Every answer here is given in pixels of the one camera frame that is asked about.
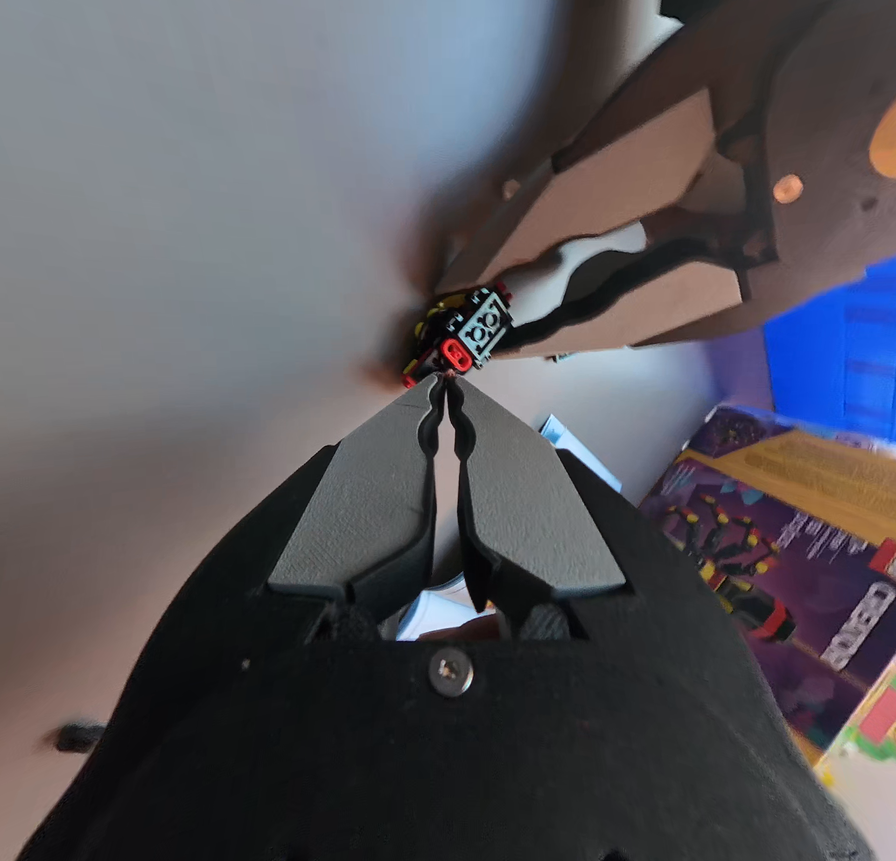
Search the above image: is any lego instruction booklet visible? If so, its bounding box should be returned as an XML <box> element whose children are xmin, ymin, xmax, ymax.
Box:
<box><xmin>394</xmin><ymin>413</ymin><xmax>624</xmax><ymax>644</ymax></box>

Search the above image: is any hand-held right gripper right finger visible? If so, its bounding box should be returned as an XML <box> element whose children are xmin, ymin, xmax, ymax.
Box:
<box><xmin>448</xmin><ymin>380</ymin><xmax>627</xmax><ymax>631</ymax></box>

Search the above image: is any purple and yellow lego box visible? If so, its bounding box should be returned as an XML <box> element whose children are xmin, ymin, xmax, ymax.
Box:
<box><xmin>638</xmin><ymin>405</ymin><xmax>896</xmax><ymax>760</ymax></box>

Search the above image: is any blue plastic bin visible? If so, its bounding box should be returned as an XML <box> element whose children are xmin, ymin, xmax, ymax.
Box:
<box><xmin>762</xmin><ymin>258</ymin><xmax>896</xmax><ymax>443</ymax></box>

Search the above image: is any small black lego piece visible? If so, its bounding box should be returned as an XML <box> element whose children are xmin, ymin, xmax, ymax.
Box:
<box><xmin>45</xmin><ymin>720</ymin><xmax>107</xmax><ymax>755</ymax></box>

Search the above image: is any printed instruction sheet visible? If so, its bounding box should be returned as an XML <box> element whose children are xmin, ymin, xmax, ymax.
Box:
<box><xmin>812</xmin><ymin>665</ymin><xmax>896</xmax><ymax>861</ymax></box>

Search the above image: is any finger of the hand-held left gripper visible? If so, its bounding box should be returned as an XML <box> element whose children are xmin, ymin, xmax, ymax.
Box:
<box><xmin>514</xmin><ymin>241</ymin><xmax>743</xmax><ymax>358</ymax></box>
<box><xmin>435</xmin><ymin>91</ymin><xmax>716</xmax><ymax>309</ymax></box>

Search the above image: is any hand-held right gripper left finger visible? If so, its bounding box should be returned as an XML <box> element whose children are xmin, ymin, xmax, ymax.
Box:
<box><xmin>268</xmin><ymin>377</ymin><xmax>445</xmax><ymax>614</ymax></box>

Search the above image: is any black red lego model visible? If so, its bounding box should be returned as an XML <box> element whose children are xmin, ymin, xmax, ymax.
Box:
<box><xmin>401</xmin><ymin>283</ymin><xmax>515</xmax><ymax>390</ymax></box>

